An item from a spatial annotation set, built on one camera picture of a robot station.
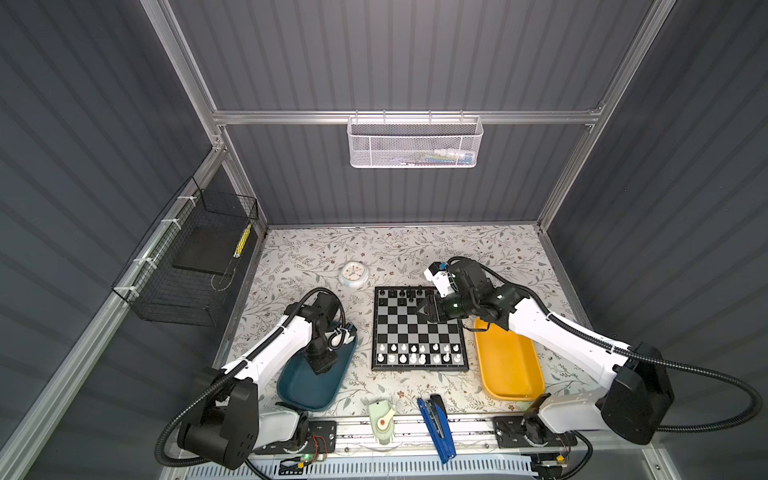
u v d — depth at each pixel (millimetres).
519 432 721
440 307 693
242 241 799
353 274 1024
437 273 722
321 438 723
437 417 755
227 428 411
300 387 844
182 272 720
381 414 717
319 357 732
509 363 852
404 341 881
